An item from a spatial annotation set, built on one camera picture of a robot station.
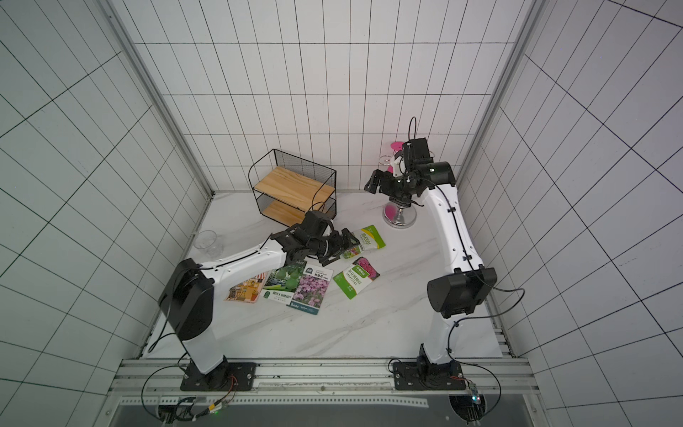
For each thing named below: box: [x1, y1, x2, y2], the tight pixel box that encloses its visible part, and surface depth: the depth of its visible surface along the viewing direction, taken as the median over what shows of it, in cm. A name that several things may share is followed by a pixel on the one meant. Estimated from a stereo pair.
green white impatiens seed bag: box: [332, 256, 381, 300], surface depth 94 cm
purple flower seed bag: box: [286, 261, 334, 316], surface depth 92 cm
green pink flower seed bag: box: [342, 225, 386, 259], surface depth 106 cm
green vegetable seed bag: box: [259, 260, 307, 305], surface depth 92 cm
